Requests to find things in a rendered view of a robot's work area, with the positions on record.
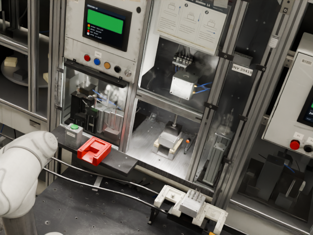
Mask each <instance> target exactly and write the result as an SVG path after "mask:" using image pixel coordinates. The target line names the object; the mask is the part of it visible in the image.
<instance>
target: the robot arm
mask: <svg viewBox="0 0 313 235"><path fill-rule="evenodd" d="M57 146H58V142H57V139H56V137H55V136H54V135H53V134H52V133H50V132H48V131H34V132H31V133H28V134H25V135H23V136H21V137H19V138H16V139H15V140H13V141H12V142H10V143H9V144H7V145H5V146H4V147H3V148H1V149H0V216H1V218H2V222H3V226H4V230H5V234H6V235H37V230H36V224H35V219H34V212H33V205H34V203H35V196H36V189H37V183H38V180H37V179H38V176H39V174H40V172H41V171H42V169H43V167H44V166H45V164H46V163H47V161H48V159H49V158H51V157H52V156H53V155H54V154H55V152H56V150H57Z"/></svg>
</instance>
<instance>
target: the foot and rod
mask: <svg viewBox="0 0 313 235"><path fill-rule="evenodd" d="M177 118H178V114H175V116H174V121H173V122H172V121H169V122H168V123H167V124H166V126H165V129H164V132H167V133H169V134H171V135H174V136H176V137H177V136H178V135H179V134H180V132H181V130H182V127H183V126H182V125H180V124H177Z"/></svg>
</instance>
